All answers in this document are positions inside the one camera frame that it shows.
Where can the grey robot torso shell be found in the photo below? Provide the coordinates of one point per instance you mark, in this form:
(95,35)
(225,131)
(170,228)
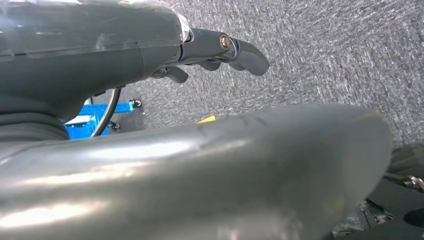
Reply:
(198,182)

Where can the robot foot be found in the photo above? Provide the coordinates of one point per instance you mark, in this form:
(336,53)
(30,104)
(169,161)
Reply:
(397,198)

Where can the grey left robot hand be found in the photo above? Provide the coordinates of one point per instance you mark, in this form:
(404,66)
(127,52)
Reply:
(82,66)

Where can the blue wheeled storage rack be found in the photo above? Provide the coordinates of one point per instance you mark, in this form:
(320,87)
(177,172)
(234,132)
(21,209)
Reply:
(79,130)

